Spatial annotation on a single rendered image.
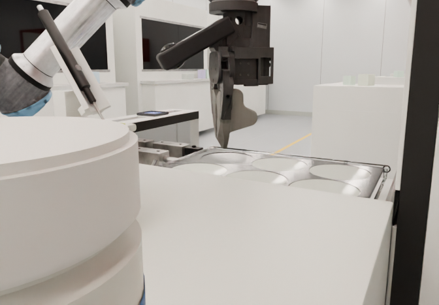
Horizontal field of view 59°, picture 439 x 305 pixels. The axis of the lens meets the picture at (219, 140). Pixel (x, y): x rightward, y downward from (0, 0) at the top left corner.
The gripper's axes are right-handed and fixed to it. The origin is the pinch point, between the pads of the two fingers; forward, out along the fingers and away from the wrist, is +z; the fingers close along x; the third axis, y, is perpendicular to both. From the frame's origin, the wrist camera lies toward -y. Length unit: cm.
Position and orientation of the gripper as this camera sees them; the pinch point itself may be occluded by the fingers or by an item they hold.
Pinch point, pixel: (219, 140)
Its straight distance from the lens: 58.9
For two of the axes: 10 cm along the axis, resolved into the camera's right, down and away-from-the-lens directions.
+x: -2.2, -1.8, 9.6
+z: 0.0, 9.8, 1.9
